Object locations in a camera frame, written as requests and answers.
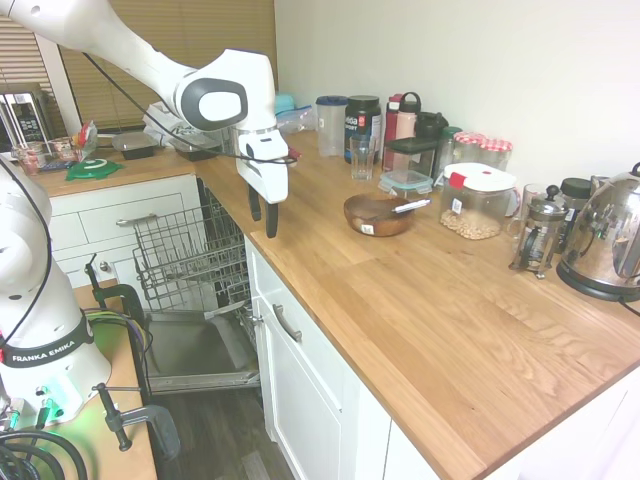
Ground grey cutlery basket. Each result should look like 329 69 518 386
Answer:
218 128 240 157

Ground black food container clear lid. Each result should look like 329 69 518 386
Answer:
111 132 159 162
168 135 222 163

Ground tall black clamp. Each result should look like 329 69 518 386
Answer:
83 253 153 404

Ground jar with black lid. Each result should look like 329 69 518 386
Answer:
557 177 594 254

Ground glass French press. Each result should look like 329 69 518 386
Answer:
508 184 570 280

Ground white counter cabinet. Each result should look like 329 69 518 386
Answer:
243 233 640 480

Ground clear canister white lid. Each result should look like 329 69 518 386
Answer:
438 163 520 241

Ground red snack bag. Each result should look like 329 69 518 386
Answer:
73 119 99 162

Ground white drawer cabinet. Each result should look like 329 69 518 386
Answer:
47 172 207 312

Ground black shaker bottle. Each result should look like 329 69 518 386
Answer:
415 111 450 146

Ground clear glass mug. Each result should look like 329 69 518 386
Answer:
505 183 550 241

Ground stainless steel electric kettle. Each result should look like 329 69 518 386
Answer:
555 160 640 303

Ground black cable bundle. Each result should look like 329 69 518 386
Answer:
0 428 90 480

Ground low dishwasher rack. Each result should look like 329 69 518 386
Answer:
214 279 257 349

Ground white plastic shopping bag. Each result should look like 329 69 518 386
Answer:
142 101 187 147

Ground pink bottle black loop cap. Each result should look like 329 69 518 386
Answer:
397 91 422 141

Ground red water bottle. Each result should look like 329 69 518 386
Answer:
383 93 403 171

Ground jar red gingham lid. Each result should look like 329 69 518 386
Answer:
453 131 489 169
479 138 514 174

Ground green plastic lid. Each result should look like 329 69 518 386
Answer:
65 156 126 182

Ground coloured wire bundle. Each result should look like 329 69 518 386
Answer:
82 307 154 362

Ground clear pitcher blue lid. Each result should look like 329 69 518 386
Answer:
315 95 349 158

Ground grey wire dishwasher rack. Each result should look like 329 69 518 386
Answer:
131 202 250 306

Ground grey black clamp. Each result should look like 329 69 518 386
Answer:
91 382 182 464

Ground glass container blue clip lid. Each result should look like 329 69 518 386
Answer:
378 169 434 202

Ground clear zip bag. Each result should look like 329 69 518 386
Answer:
274 104 319 136

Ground metal drawer bar handle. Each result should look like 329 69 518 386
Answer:
115 213 159 228

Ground metal cabinet bar handle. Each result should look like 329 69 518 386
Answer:
271 303 304 344

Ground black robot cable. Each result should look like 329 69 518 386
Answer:
0 49 301 352

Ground brown wooden bowl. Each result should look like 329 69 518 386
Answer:
343 193 416 237

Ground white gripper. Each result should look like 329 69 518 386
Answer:
234 125 292 240

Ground jar with green lid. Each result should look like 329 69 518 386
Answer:
432 126 464 179

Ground pink snack pack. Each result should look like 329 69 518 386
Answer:
47 136 77 164

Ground black protein powder tub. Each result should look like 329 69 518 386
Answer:
343 95 383 164

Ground narrow brown window blinds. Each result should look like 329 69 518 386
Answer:
0 14 52 97

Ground clear drinking glass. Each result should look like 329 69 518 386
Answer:
349 134 377 181

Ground wide brown window blinds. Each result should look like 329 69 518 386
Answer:
59 0 278 134

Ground steel dishwasher door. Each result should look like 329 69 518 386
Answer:
142 309 262 394

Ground silver microwave oven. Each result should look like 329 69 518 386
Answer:
0 83 54 152

